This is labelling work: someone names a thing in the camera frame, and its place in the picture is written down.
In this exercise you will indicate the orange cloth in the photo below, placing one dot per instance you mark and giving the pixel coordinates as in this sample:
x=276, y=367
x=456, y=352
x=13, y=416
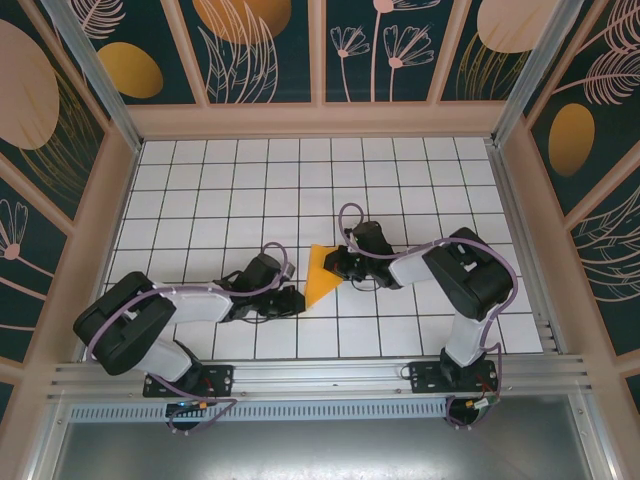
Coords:
x=317, y=280

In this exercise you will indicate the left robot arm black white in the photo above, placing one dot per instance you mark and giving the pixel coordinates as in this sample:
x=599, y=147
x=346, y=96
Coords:
x=120, y=325

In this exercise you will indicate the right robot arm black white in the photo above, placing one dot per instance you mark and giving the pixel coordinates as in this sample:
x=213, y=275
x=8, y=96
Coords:
x=470, y=280

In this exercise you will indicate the grey metal sheet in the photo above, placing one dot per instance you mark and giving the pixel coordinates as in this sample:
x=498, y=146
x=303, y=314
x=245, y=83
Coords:
x=320, y=450

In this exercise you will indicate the small black controller board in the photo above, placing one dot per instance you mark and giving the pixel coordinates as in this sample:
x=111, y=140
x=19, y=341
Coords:
x=181, y=409

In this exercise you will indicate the small green controller board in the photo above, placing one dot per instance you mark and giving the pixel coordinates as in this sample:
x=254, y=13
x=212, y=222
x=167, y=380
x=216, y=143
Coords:
x=486, y=403

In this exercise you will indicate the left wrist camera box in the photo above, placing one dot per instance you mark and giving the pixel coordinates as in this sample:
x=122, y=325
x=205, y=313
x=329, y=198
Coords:
x=289, y=270

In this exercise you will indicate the aluminium mounting rail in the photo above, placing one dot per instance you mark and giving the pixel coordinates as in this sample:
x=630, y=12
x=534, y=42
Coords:
x=325, y=372

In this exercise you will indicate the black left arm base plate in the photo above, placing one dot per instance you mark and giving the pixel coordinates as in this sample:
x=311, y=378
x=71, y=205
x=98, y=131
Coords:
x=220, y=377

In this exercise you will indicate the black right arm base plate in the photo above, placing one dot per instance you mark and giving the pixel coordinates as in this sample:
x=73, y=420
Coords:
x=425, y=377

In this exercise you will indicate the aluminium side rail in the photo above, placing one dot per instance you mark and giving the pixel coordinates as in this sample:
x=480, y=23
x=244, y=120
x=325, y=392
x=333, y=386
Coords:
x=507, y=190

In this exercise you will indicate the aluminium frame post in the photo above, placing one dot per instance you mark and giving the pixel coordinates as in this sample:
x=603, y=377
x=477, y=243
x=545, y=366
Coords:
x=97, y=75
x=534, y=75

